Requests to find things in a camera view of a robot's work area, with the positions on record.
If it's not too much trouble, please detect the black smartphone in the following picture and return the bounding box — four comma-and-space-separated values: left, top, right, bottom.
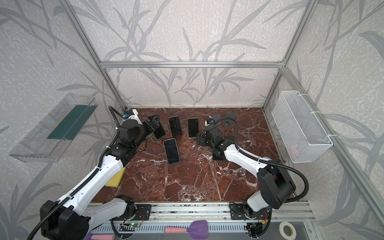
169, 116, 183, 137
154, 125, 166, 140
212, 149, 225, 161

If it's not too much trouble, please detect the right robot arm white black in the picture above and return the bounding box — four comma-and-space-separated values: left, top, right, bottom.
198, 124, 296, 219

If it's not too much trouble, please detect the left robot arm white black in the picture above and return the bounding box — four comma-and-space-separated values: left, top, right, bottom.
28, 114, 161, 240

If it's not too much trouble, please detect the grey round phone stand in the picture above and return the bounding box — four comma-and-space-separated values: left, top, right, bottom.
222, 112, 236, 129

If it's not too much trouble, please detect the smartphone on white stand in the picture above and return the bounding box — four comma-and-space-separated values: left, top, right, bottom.
188, 118, 199, 139

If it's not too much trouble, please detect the large smartphone silver edge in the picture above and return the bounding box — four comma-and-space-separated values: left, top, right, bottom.
164, 138, 181, 165

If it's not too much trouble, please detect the yellow sponge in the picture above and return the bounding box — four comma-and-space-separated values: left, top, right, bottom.
105, 168, 126, 188

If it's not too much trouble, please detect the purple pink toy spatula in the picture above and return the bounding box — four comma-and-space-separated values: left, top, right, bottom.
165, 220, 209, 240

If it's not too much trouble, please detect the white tape roll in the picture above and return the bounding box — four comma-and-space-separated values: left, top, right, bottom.
279, 221, 297, 240

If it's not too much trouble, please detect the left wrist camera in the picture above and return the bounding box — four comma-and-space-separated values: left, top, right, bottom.
123, 109, 140, 121

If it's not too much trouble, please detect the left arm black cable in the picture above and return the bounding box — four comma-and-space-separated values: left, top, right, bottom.
26, 106, 127, 240

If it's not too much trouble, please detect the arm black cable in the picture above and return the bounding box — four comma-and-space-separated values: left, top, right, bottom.
26, 106, 127, 240
214, 116, 310, 204

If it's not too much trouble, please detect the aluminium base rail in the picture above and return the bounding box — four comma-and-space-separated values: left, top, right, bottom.
136, 202, 316, 223

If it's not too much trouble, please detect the white wire mesh basket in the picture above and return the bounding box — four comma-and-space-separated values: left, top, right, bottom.
272, 91, 333, 164

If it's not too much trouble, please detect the clear plastic wall shelf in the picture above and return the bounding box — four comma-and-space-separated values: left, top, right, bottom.
9, 94, 98, 163

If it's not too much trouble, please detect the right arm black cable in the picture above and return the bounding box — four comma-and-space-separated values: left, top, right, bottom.
214, 116, 310, 204

